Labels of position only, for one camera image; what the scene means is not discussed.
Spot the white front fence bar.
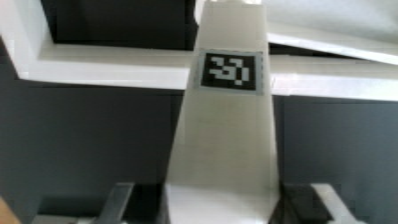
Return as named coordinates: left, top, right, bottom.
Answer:
left=13, top=45, right=398, bottom=102

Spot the white fence bar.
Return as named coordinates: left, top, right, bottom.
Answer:
left=13, top=45, right=398, bottom=102
left=0, top=0, right=54, bottom=82

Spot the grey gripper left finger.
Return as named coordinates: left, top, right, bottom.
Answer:
left=77, top=181, right=139, bottom=224

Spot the white desk leg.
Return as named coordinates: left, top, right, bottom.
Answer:
left=166, top=0, right=281, bottom=224

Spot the white desk top tray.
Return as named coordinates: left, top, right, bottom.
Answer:
left=264, top=0, right=398, bottom=65

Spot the white left fence bar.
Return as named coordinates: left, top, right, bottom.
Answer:
left=0, top=0, right=54, bottom=82

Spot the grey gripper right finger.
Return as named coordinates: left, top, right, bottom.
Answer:
left=311, top=183, right=368, bottom=224

